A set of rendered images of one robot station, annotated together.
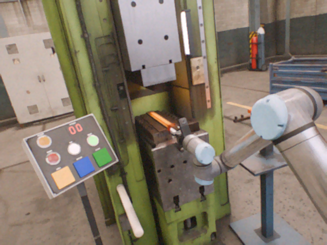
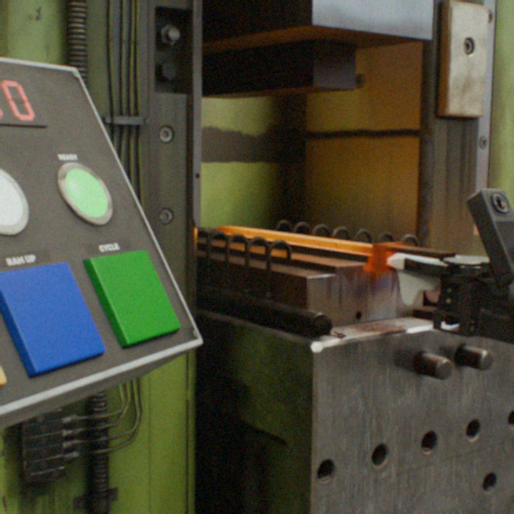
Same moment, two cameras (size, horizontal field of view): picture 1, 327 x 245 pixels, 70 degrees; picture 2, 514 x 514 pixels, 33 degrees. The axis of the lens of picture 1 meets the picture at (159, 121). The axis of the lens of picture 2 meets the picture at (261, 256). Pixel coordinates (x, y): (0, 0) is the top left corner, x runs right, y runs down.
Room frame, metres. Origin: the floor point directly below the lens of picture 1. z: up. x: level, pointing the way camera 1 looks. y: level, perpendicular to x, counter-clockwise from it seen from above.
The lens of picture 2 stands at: (0.35, 0.43, 1.13)
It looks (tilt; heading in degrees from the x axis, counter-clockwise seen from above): 7 degrees down; 341
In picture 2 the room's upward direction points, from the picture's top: 1 degrees clockwise
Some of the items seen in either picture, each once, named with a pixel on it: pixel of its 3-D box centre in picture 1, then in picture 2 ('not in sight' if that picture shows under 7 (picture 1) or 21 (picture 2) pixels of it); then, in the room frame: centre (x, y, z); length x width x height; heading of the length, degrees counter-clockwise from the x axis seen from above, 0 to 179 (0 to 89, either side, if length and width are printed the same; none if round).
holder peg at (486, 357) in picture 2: not in sight; (474, 358); (1.27, -0.17, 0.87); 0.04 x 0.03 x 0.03; 18
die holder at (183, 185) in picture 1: (168, 155); (289, 438); (1.54, -0.02, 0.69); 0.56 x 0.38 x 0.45; 18
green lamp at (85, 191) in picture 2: (93, 140); (85, 194); (1.07, 0.34, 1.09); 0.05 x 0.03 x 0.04; 108
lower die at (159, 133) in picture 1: (156, 124); (267, 269); (1.51, 0.02, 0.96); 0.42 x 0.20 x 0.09; 18
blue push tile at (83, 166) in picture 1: (83, 166); (45, 318); (0.97, 0.38, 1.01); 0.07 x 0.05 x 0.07; 133
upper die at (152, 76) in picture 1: (147, 72); (270, 13); (1.51, 0.02, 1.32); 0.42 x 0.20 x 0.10; 18
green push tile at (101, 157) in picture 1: (101, 157); (130, 298); (1.04, 0.31, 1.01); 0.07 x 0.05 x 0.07; 133
